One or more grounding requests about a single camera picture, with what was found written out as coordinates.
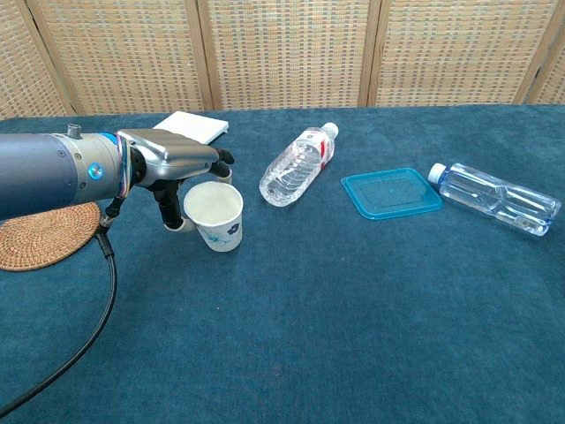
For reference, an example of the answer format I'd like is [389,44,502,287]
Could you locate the flat white plastic box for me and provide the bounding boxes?
[152,110,230,145]

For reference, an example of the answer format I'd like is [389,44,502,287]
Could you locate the woven bamboo folding screen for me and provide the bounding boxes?
[0,0,565,119]

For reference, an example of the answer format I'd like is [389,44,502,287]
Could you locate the clear bottle with blue tint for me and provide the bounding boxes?
[426,162,562,238]

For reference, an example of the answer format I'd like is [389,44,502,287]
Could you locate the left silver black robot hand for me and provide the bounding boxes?
[117,128,236,233]

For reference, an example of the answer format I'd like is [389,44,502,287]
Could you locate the clear bottle with red label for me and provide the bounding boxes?
[259,122,340,208]

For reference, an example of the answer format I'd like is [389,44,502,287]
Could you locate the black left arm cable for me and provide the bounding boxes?
[0,193,127,419]

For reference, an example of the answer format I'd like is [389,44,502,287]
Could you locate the white paper cup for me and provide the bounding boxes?
[183,180,245,253]

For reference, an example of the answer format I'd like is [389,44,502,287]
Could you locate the blue plastic container lid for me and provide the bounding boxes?
[340,166,444,221]

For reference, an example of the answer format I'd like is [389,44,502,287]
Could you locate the round woven rattan coaster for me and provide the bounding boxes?
[0,201,103,272]

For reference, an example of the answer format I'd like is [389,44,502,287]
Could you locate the blue felt table mat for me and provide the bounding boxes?
[0,103,565,424]

